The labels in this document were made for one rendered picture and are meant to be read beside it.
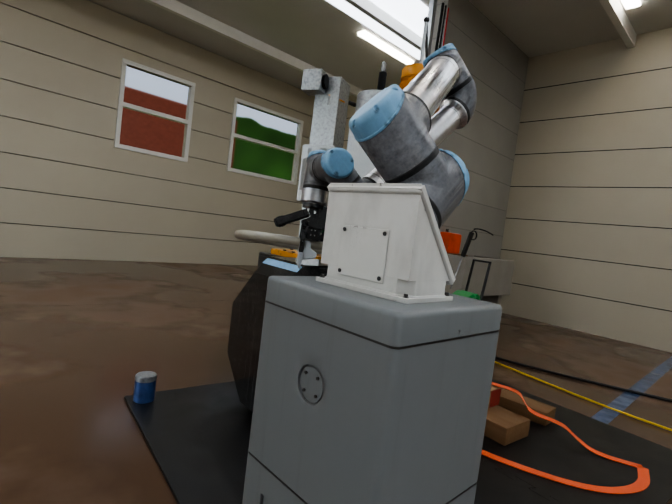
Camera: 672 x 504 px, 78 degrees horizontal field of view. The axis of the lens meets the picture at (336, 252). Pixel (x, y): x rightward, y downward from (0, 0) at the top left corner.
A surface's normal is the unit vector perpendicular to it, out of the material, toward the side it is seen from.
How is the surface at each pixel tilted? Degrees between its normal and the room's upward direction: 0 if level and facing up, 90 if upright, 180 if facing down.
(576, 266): 90
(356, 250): 90
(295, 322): 90
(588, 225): 90
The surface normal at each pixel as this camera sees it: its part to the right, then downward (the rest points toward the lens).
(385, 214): -0.70, -0.05
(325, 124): -0.38, 0.00
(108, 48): 0.69, 0.12
